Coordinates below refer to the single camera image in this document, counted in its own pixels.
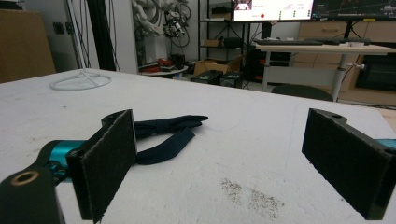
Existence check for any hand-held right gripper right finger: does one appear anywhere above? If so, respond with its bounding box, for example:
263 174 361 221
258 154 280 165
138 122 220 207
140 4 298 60
301 107 396 221

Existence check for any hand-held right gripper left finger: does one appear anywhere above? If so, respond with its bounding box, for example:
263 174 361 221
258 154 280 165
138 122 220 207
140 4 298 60
65 108 138 224

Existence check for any dark navy cloth strap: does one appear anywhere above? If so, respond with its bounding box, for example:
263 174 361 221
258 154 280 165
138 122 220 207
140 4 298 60
134 114 209 166

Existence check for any black round chair seat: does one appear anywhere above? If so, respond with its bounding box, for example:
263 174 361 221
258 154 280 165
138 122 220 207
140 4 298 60
270 83 334 103

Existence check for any round low table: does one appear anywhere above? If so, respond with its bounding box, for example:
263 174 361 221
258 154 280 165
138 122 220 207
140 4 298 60
138 64 190 77

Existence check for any light wooden desk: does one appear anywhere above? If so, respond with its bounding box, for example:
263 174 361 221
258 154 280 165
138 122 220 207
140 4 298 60
255 42 396 103

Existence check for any red and black tool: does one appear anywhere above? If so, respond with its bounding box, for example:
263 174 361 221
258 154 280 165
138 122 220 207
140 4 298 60
141 57 176 73

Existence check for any black metal stand pole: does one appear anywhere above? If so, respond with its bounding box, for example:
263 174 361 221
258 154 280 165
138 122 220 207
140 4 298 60
86 0 117 72

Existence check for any black keyboard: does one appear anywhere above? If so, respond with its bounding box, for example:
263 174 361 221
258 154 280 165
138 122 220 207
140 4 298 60
252 37 325 47

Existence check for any black equipment case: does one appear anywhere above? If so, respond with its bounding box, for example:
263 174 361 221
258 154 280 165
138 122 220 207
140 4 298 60
219 71 245 89
190 69 224 86

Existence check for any brown cardboard panel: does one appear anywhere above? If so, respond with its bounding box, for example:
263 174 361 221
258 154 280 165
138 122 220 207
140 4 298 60
0 8 57 84

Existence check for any open cardboard box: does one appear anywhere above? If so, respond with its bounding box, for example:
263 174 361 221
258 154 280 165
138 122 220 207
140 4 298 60
193 55 245 77

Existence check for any dark monitor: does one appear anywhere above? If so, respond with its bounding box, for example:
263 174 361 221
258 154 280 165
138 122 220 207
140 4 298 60
311 0 396 22

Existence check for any bright white monitor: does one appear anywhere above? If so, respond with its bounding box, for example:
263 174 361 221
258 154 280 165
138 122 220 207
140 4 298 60
231 0 315 22

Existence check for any black metal shelf rack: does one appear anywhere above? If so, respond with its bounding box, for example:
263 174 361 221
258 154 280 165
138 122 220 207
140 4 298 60
197 0 251 62

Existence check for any white wire ring stand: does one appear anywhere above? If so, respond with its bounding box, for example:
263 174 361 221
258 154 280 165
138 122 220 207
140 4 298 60
49 68 113 92

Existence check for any white robot with cables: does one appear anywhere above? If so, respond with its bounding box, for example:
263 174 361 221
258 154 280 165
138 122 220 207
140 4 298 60
130 0 192 49

